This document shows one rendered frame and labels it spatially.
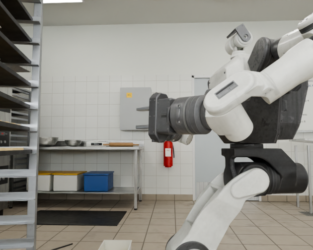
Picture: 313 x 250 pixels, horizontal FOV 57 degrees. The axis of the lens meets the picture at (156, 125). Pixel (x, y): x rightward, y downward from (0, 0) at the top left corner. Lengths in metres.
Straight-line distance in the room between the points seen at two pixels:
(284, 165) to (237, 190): 0.20
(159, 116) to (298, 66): 0.31
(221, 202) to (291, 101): 0.42
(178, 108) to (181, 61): 4.41
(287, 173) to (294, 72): 0.57
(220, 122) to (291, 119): 0.52
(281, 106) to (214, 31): 4.26
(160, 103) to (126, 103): 4.05
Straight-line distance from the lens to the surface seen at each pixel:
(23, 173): 1.28
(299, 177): 1.16
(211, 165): 4.92
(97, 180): 4.36
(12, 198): 1.31
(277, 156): 1.10
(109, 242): 2.45
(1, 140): 3.92
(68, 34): 5.52
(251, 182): 1.03
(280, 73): 0.61
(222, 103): 0.57
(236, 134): 0.63
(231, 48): 1.17
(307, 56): 0.62
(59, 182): 4.54
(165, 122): 0.68
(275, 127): 1.06
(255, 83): 0.58
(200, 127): 0.63
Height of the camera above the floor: 0.89
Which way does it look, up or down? 4 degrees up
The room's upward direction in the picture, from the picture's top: straight up
